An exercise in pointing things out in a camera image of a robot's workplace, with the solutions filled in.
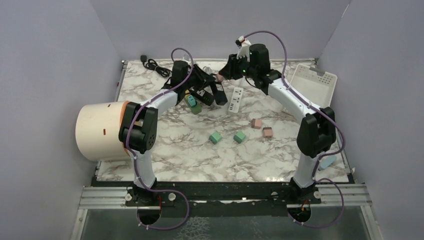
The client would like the black power cord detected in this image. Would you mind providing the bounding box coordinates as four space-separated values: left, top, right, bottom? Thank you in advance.
140 54 173 79

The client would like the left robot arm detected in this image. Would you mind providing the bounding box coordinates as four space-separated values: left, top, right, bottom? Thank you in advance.
118 60 217 206

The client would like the white power strip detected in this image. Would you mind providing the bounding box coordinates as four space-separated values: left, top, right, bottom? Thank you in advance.
227 87 244 114

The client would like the aluminium front rail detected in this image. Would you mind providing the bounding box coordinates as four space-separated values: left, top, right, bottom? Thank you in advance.
78 182 373 210

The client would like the light blue charger plug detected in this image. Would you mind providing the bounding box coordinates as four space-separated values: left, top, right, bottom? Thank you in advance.
318 155 337 171

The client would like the cream cylindrical drum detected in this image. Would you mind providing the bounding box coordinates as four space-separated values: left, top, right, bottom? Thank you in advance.
75 101 131 162

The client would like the white plastic basket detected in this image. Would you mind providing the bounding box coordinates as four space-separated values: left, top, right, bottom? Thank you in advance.
288 63 338 108

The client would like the green USB charger plug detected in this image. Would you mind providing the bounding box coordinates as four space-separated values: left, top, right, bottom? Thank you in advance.
209 131 223 145

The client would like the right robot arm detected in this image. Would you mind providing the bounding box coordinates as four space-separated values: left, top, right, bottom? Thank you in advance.
218 43 336 204

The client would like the pink USB charger plug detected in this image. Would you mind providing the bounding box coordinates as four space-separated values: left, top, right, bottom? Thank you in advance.
262 127 274 138

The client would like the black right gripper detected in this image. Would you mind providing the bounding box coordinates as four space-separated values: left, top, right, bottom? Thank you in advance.
218 52 257 81

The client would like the black power strip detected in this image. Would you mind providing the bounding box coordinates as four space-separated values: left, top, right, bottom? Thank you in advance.
210 81 228 106
195 89 215 106

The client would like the teal blue charger plug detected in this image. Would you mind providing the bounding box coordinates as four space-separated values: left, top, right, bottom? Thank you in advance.
186 95 197 108

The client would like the green power strip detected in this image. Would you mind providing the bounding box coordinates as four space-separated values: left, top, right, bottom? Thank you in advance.
184 94 202 115

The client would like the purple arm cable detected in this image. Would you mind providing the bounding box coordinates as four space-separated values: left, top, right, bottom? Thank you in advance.
235 31 346 229
125 47 195 232

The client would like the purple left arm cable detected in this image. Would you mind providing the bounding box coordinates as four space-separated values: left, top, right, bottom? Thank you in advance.
125 47 195 232

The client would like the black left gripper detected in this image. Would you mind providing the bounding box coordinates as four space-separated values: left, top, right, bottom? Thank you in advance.
181 63 215 91

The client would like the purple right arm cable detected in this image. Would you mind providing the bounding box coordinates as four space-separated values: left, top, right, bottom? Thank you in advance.
235 31 346 229

